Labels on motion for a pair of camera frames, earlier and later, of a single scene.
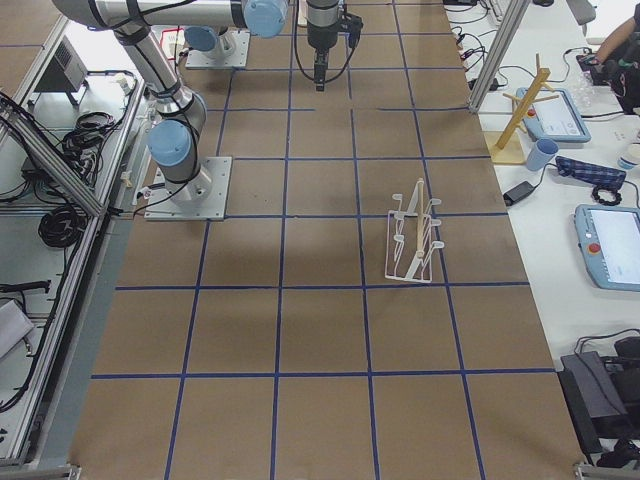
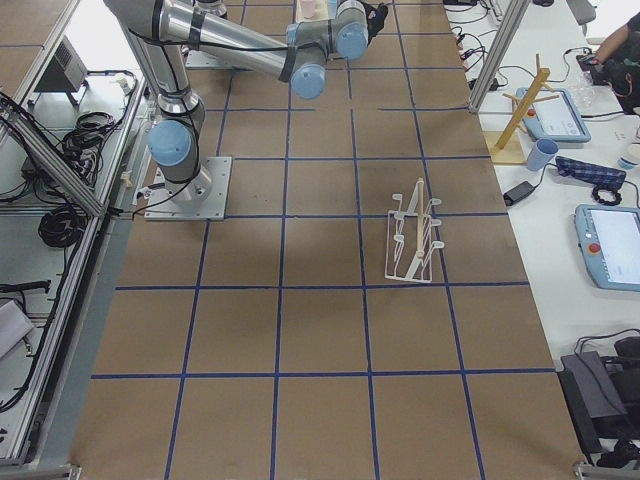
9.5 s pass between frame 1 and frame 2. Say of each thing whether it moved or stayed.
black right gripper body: moved
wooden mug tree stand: stayed
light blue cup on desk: stayed
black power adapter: stayed
